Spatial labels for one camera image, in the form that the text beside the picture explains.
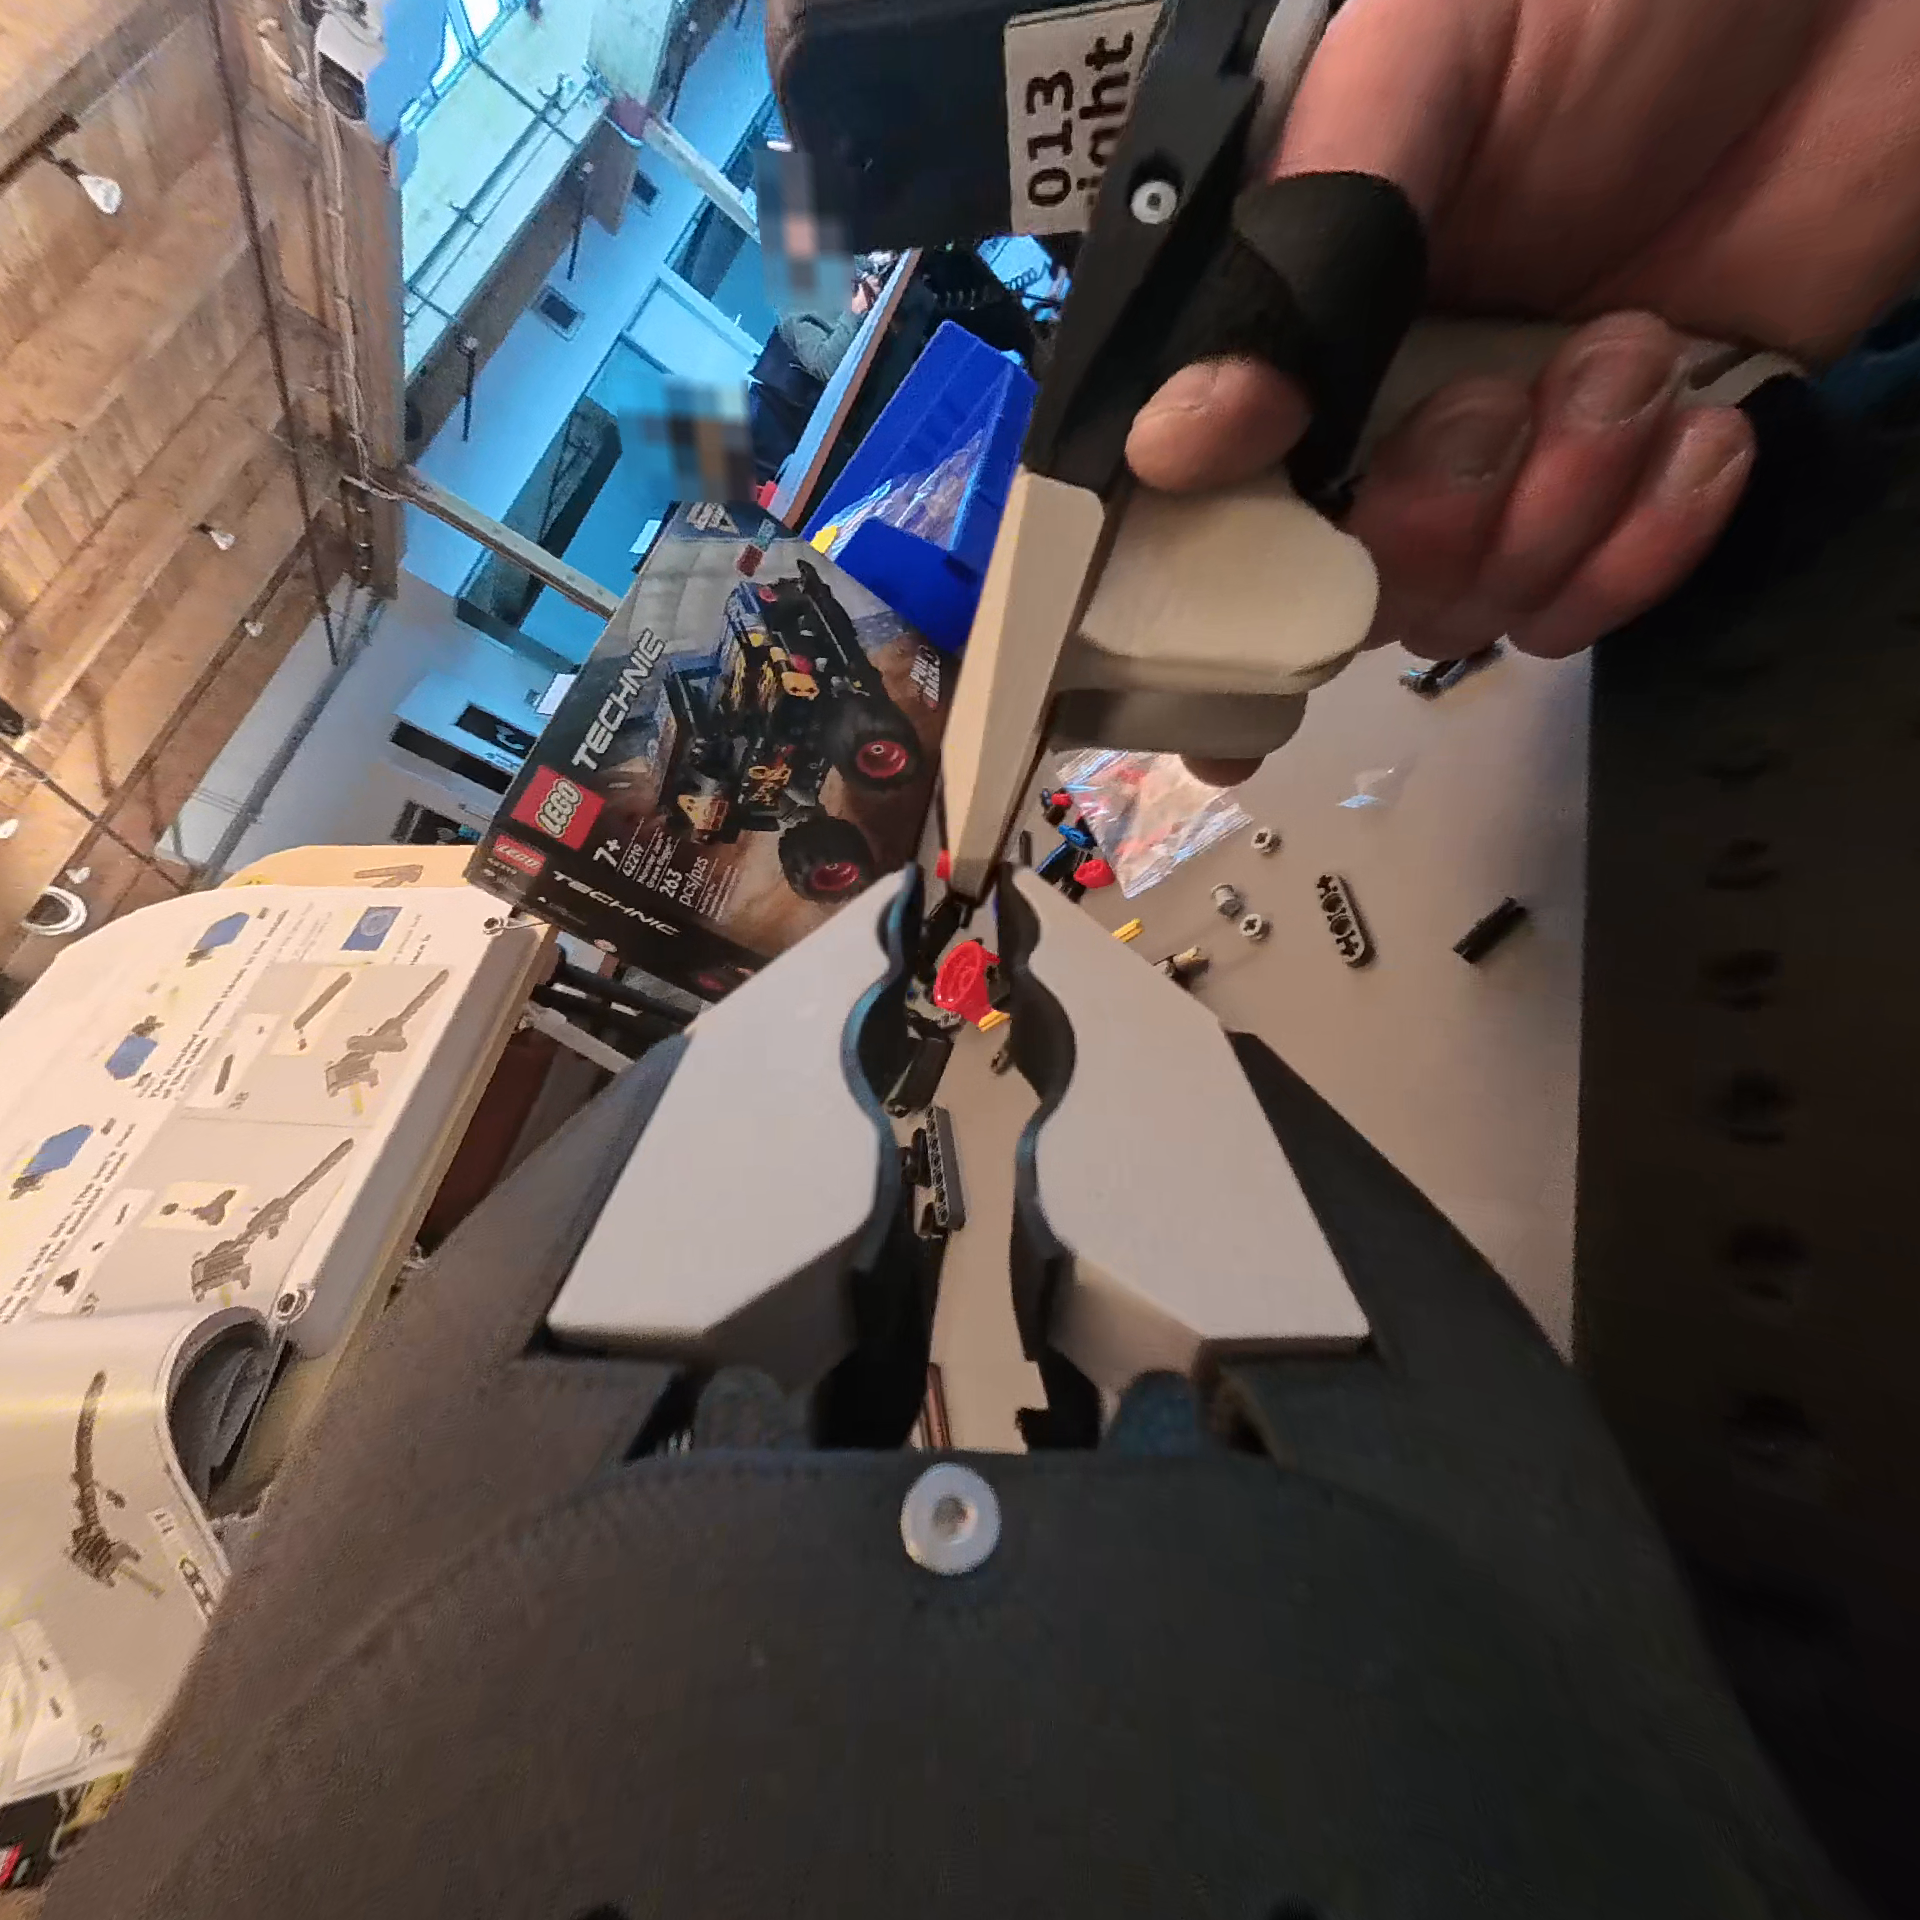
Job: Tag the person's right hand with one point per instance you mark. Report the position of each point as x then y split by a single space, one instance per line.
1576 150

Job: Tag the grey thin beam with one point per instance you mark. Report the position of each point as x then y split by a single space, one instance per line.
1347 920

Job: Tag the black perforated panel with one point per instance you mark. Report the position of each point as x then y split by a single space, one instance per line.
1756 1201

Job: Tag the black beam assembly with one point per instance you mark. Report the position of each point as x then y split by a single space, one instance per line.
923 1049

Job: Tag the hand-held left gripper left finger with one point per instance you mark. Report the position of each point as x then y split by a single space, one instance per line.
722 1184

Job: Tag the blue plastic bin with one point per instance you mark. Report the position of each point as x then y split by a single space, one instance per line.
931 450

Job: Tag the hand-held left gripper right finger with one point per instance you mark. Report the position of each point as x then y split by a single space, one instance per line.
1200 1201

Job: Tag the clear plastic bag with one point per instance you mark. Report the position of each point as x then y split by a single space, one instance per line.
1162 818

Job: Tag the pile of small connector pins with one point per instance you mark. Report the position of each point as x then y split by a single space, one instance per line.
1229 902

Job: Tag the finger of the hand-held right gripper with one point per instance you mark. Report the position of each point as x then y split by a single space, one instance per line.
1020 661

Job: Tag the building set box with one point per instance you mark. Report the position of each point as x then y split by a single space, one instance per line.
676 750

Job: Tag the black connector pin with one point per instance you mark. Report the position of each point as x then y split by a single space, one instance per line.
1492 932

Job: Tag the instruction booklet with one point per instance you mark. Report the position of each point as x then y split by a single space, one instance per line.
226 1049

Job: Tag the long grey beam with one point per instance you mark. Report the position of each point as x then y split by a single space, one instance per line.
938 1170

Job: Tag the red wheel rim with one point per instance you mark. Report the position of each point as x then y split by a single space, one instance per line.
967 978

